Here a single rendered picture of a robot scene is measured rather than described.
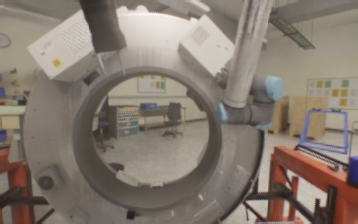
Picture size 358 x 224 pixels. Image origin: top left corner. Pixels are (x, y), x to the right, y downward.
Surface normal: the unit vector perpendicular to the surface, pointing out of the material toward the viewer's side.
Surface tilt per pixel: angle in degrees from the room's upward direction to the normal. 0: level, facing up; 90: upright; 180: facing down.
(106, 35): 110
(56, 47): 90
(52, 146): 90
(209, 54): 90
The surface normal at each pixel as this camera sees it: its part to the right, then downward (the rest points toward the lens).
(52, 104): 0.07, 0.11
